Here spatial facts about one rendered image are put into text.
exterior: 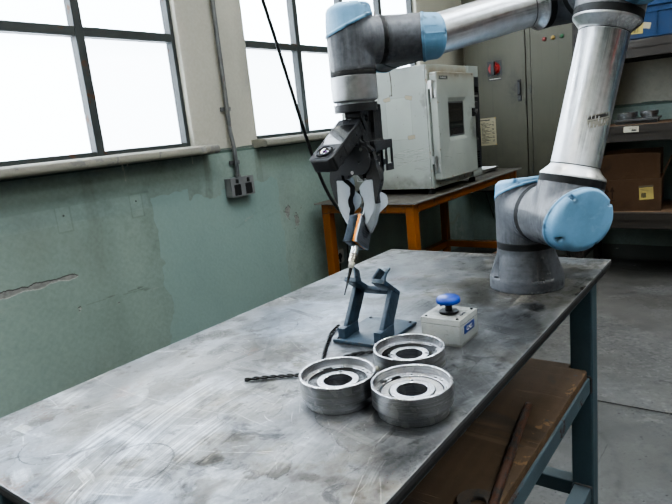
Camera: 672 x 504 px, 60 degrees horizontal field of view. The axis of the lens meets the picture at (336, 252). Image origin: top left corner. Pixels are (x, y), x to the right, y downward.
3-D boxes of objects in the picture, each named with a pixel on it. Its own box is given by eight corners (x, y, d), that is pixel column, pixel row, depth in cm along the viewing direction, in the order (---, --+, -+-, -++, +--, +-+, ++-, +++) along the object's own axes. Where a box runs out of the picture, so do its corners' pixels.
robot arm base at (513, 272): (505, 272, 134) (503, 230, 132) (573, 277, 125) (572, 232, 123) (479, 291, 122) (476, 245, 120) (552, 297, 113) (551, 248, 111)
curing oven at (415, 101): (446, 194, 293) (438, 61, 280) (348, 196, 329) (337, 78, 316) (493, 179, 341) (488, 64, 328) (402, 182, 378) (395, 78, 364)
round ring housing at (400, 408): (472, 414, 72) (470, 384, 71) (398, 440, 68) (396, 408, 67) (425, 384, 82) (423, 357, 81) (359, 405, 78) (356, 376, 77)
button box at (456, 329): (461, 348, 93) (459, 319, 92) (422, 342, 97) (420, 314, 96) (481, 331, 99) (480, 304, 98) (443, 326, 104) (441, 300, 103)
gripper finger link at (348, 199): (369, 227, 103) (370, 175, 101) (352, 234, 98) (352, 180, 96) (354, 225, 105) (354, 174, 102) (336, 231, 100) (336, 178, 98)
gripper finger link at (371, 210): (398, 225, 100) (389, 172, 99) (381, 232, 95) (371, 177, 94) (383, 227, 102) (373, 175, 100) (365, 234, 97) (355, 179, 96)
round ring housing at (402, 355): (423, 352, 93) (421, 328, 92) (460, 375, 83) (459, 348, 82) (363, 368, 89) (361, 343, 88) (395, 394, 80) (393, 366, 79)
